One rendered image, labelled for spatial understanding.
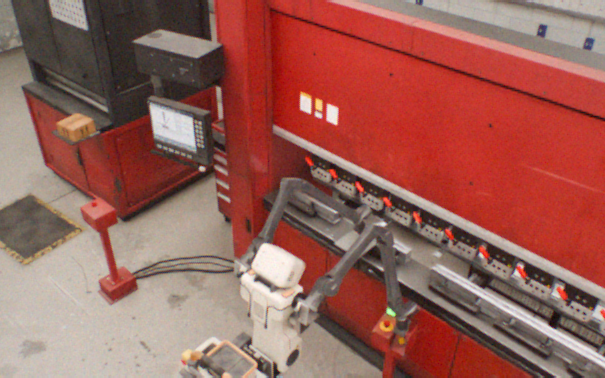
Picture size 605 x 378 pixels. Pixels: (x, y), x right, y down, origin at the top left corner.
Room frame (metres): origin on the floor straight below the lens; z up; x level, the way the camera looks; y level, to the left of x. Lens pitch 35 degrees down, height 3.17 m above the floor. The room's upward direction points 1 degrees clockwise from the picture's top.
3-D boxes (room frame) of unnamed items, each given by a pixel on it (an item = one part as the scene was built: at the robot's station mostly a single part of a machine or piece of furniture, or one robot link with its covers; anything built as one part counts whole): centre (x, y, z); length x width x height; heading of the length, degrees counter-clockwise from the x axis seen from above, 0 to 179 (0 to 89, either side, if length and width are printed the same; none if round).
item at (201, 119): (3.11, 0.74, 1.42); 0.45 x 0.12 x 0.36; 60
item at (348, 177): (2.81, -0.29, 1.26); 0.15 x 0.09 x 0.17; 46
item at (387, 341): (2.06, -0.52, 0.75); 0.20 x 0.16 x 0.18; 57
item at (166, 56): (3.21, 0.74, 1.53); 0.51 x 0.25 x 0.85; 60
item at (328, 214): (3.03, -0.06, 0.92); 0.50 x 0.06 x 0.10; 46
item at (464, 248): (2.25, -0.87, 1.26); 0.15 x 0.09 x 0.17; 46
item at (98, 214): (3.09, 1.41, 0.41); 0.25 x 0.20 x 0.83; 136
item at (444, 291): (2.19, -0.85, 0.89); 0.30 x 0.05 x 0.03; 46
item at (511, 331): (1.91, -1.14, 0.89); 0.30 x 0.05 x 0.03; 46
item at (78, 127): (3.81, 1.75, 1.04); 0.30 x 0.26 x 0.12; 50
